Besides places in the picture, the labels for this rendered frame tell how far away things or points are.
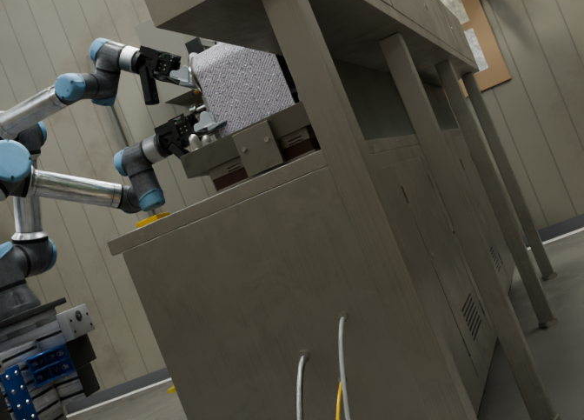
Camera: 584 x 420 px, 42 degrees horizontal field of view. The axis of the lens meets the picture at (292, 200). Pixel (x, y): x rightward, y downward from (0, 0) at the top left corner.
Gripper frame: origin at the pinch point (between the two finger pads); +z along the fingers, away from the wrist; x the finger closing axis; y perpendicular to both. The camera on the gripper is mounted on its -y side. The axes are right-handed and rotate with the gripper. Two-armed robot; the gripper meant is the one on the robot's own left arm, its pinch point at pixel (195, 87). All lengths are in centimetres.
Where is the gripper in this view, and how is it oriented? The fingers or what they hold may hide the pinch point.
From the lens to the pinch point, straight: 224.2
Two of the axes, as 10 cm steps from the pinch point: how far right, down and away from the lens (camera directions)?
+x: 3.2, -1.1, 9.4
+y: 2.7, -9.4, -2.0
